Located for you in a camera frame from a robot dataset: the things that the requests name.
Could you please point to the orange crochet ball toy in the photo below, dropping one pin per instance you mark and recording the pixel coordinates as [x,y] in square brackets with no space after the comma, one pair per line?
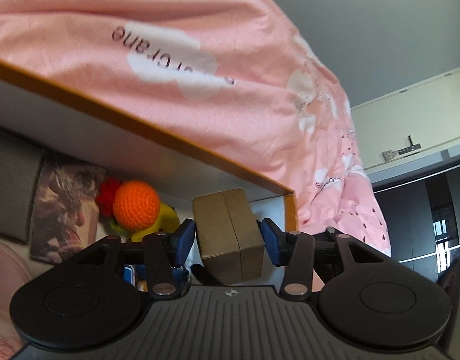
[136,204]

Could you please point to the dark printed card box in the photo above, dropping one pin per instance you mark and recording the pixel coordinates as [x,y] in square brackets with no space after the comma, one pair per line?
[61,202]

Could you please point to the dark grey box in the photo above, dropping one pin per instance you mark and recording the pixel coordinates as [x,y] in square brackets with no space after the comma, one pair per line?
[12,180]

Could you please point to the pink printed blanket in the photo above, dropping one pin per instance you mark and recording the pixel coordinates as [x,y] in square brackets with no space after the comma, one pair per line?
[177,26]

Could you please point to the small tan cardboard box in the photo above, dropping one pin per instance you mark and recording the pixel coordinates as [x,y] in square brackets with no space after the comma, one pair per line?
[222,232]

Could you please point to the blue key tag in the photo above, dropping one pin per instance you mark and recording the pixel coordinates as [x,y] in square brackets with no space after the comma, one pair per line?
[129,273]

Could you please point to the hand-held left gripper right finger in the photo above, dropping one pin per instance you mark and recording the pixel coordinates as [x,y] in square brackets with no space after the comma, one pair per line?
[271,240]

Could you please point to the cream door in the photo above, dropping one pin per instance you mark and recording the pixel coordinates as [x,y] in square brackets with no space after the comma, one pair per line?
[421,112]

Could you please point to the yellow tape measure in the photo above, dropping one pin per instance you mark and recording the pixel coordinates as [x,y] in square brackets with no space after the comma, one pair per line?
[166,217]

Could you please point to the small hanging pouch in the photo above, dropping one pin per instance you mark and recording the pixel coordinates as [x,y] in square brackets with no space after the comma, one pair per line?
[390,155]

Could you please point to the orange cardboard box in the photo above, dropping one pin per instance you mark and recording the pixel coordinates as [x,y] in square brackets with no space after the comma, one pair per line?
[102,131]

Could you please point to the dark wardrobe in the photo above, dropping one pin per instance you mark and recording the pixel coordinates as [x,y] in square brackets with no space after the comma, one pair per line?
[402,225]

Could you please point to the pink round object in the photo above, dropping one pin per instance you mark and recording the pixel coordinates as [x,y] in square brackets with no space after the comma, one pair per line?
[3,266]

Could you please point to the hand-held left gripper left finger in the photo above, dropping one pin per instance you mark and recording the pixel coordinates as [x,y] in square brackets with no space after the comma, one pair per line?
[185,243]

